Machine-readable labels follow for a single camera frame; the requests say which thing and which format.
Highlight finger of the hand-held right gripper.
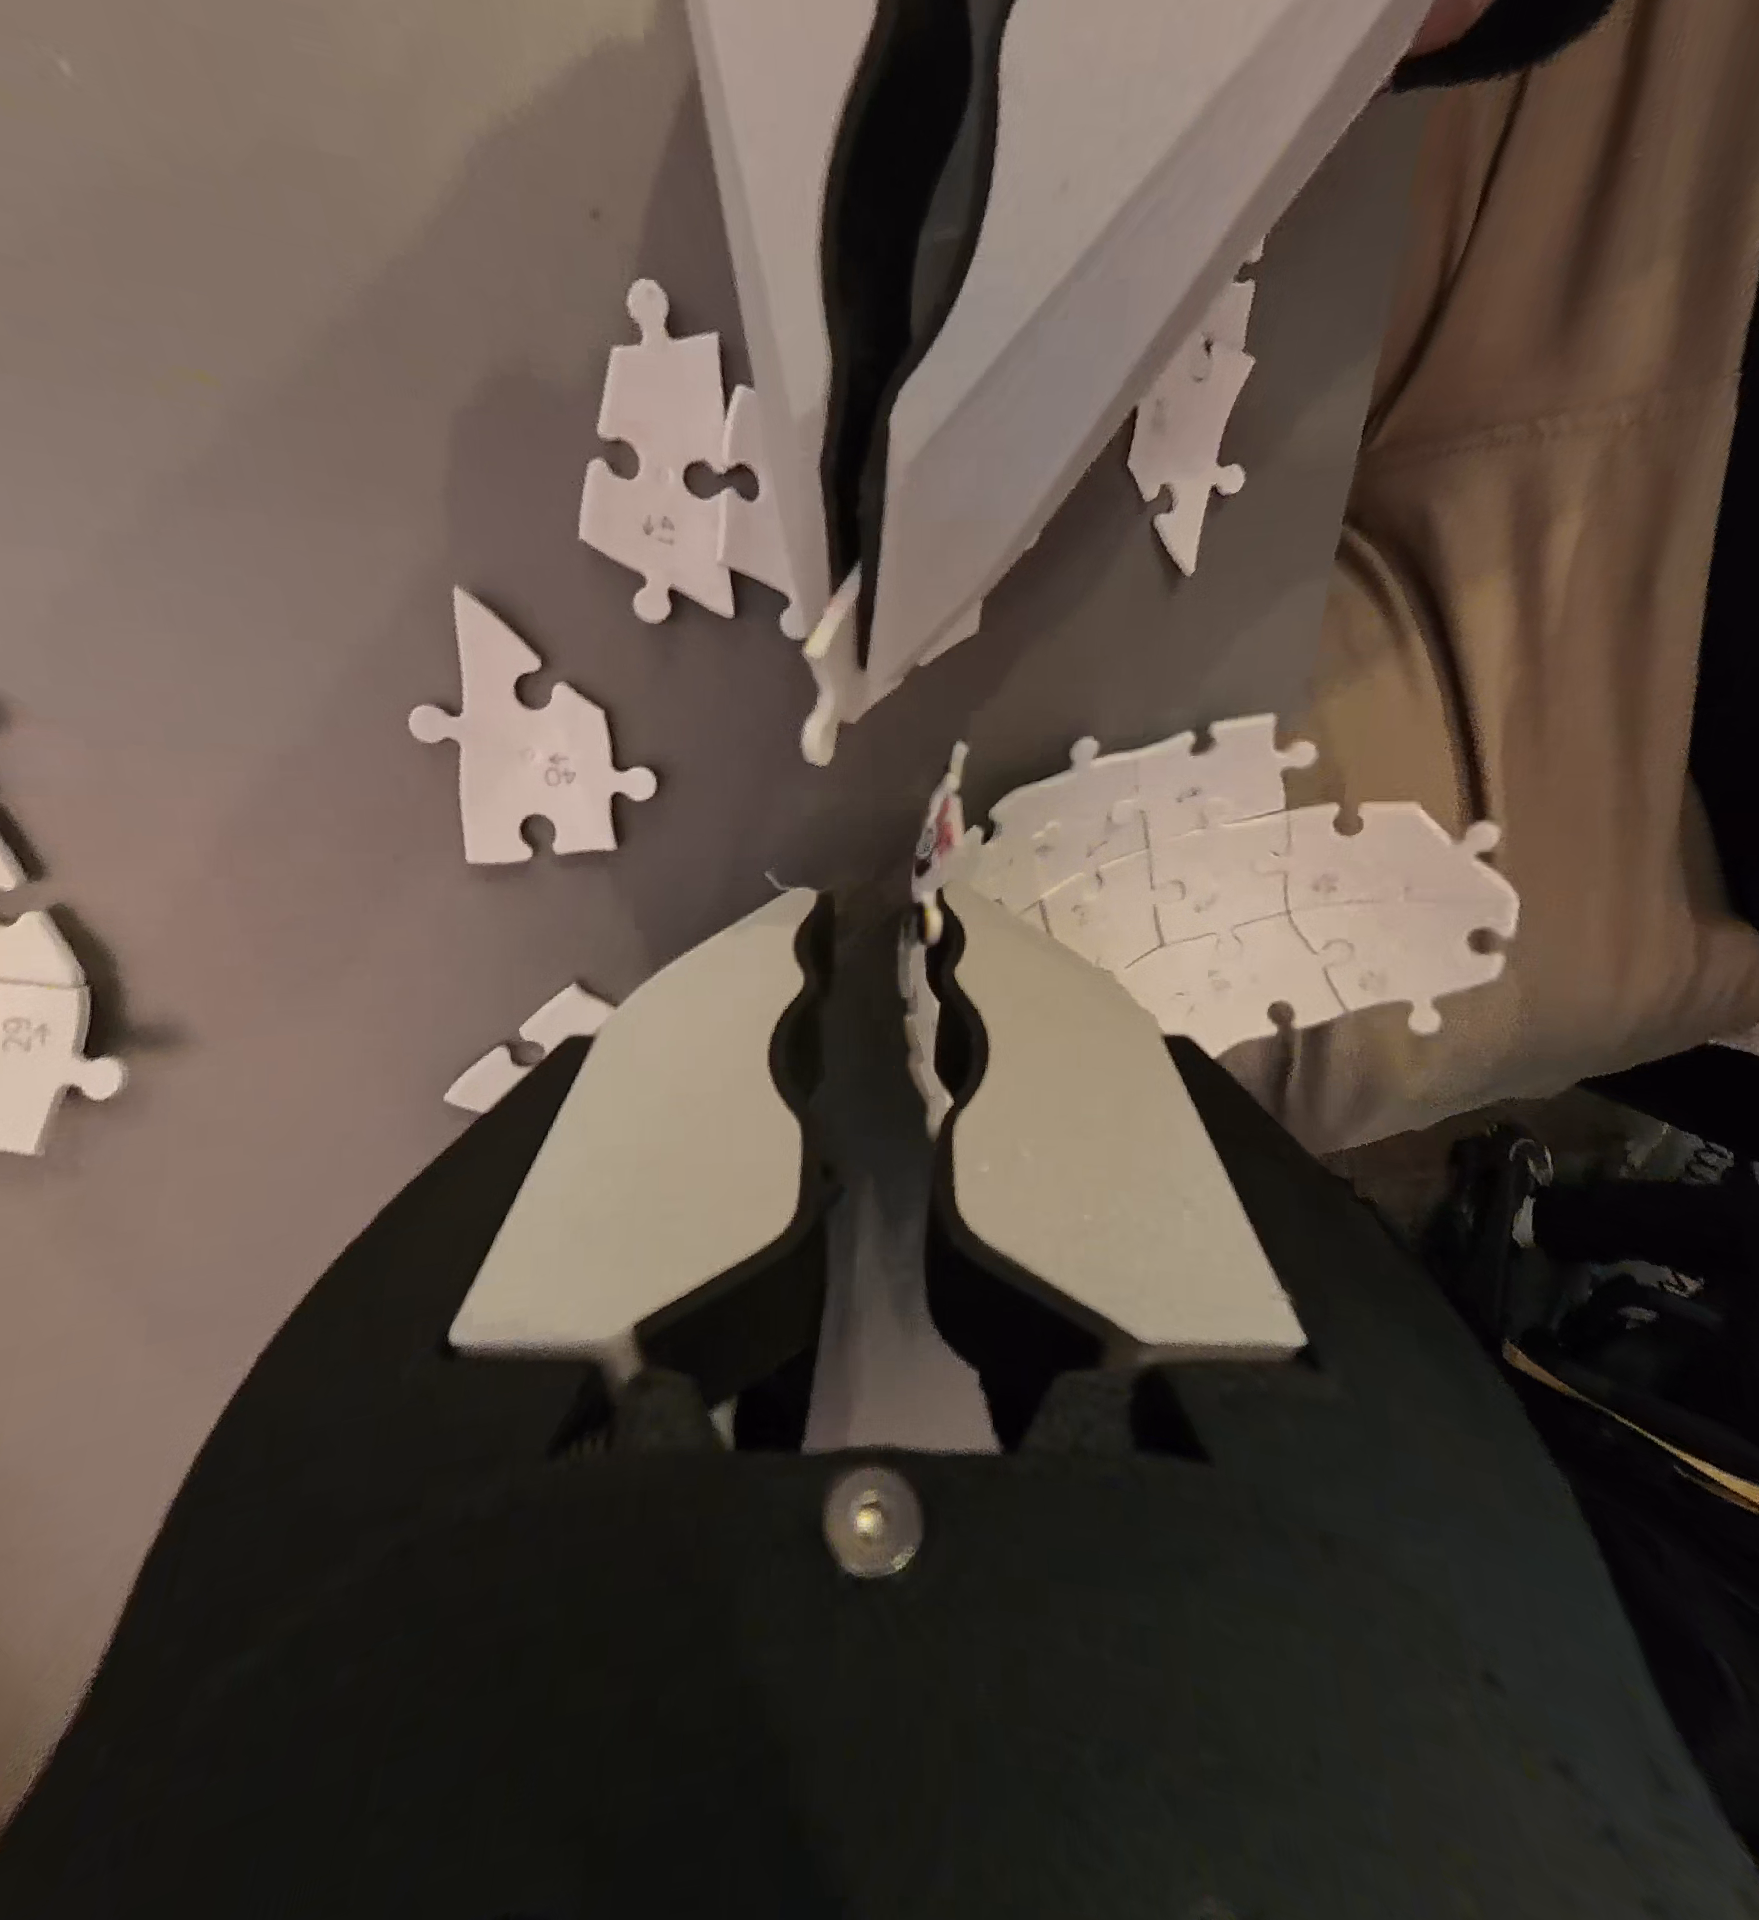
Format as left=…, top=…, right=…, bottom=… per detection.
left=689, top=0, right=943, bottom=667
left=858, top=0, right=1437, bottom=709

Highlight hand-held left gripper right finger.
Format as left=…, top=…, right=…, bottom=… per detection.
left=928, top=888, right=1308, bottom=1360

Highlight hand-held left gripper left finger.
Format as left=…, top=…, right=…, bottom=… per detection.
left=451, top=888, right=839, bottom=1377

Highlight curved assembled puzzle ball section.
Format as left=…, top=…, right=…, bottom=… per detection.
left=901, top=716, right=1525, bottom=1145

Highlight pointed white puzzle piece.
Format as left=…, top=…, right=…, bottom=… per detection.
left=1125, top=270, right=1259, bottom=583
left=407, top=587, right=659, bottom=868

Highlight black bag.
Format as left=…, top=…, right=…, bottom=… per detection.
left=1428, top=1034, right=1759, bottom=1920

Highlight person's beige trousers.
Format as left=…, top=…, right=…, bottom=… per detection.
left=1266, top=0, right=1759, bottom=1160

